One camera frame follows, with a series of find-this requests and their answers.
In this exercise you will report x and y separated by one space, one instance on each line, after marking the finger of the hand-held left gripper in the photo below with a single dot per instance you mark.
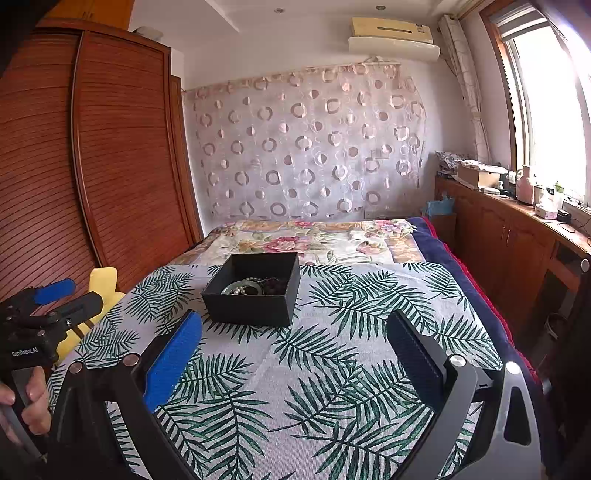
55 290
85 307

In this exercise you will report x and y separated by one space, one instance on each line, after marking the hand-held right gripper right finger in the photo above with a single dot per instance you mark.
411 346

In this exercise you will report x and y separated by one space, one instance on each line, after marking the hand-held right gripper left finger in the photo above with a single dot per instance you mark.
173 364

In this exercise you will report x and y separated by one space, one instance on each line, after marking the black jewelry box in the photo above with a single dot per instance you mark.
249 309

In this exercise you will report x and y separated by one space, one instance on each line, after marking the pale green jade bangle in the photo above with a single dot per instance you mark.
229 288

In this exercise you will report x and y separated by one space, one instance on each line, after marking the person's left hand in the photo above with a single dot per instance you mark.
34 397

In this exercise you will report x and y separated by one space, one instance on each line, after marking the yellow plush toy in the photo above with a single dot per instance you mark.
104 281

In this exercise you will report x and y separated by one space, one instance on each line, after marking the dark blue blanket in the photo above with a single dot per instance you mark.
461 277

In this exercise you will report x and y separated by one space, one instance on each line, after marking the palm leaf printed blanket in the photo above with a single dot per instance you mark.
323 369

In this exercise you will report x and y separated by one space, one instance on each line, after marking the wooden slatted wardrobe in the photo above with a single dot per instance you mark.
115 161

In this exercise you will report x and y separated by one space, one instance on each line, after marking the blue bag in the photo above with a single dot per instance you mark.
438 206

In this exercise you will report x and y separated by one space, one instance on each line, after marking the wooden cabinet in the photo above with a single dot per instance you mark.
498 230

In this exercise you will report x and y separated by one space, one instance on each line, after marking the cardboard box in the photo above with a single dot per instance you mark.
478 177

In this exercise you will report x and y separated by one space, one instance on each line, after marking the pile of papers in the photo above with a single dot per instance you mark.
450 161

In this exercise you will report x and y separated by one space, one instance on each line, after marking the tissue box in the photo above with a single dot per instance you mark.
546 211

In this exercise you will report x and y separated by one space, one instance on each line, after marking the pink thermos jug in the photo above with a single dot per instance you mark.
524 189

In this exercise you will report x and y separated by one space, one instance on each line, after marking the small black device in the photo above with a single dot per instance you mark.
563 215

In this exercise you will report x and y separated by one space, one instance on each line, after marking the tied patterned window curtain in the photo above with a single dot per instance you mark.
466 92

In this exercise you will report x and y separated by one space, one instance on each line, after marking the window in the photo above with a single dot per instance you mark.
554 115

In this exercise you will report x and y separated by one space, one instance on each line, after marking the grey roller blind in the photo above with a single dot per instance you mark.
521 18

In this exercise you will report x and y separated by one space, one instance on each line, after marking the wall air conditioner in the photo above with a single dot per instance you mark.
392 46

